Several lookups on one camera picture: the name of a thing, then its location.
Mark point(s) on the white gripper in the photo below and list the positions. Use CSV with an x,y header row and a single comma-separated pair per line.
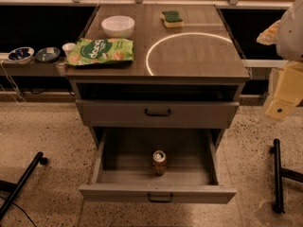
x,y
291,37

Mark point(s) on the orange soda can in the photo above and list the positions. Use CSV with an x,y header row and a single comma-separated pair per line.
x,y
159,162

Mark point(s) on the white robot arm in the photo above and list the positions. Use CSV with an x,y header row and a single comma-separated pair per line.
x,y
287,35

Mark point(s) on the grey drawer cabinet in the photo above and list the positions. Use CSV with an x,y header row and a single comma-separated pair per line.
x,y
197,62

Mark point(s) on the open grey middle drawer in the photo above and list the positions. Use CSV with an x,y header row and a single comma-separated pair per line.
x,y
123,168

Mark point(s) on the closed grey top drawer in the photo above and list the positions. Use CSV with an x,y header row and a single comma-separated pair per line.
x,y
193,115

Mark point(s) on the black stand leg right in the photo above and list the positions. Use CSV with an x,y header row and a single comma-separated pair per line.
x,y
280,173

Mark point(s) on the black stand leg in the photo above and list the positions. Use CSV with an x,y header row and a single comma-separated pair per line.
x,y
13,189
280,173

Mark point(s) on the green yellow sponge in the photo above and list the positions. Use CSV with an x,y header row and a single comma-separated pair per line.
x,y
171,18

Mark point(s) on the white bowl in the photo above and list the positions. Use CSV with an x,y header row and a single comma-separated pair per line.
x,y
118,26

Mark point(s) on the green chip bag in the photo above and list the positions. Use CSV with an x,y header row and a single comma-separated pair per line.
x,y
101,51

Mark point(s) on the small white cup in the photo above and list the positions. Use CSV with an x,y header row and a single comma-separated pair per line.
x,y
67,48

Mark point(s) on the dark grey bowl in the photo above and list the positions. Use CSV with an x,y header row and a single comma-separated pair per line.
x,y
48,55

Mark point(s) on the blue patterned bowl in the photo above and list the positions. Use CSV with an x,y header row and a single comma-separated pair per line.
x,y
21,55

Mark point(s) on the black stand leg left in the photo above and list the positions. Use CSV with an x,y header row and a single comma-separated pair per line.
x,y
13,189

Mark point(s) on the black top drawer handle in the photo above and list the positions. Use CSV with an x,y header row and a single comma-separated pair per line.
x,y
165,113

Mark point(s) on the black drawer handle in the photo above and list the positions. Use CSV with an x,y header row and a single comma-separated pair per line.
x,y
160,199
165,113

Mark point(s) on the black middle drawer handle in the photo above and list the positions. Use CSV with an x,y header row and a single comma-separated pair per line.
x,y
160,199

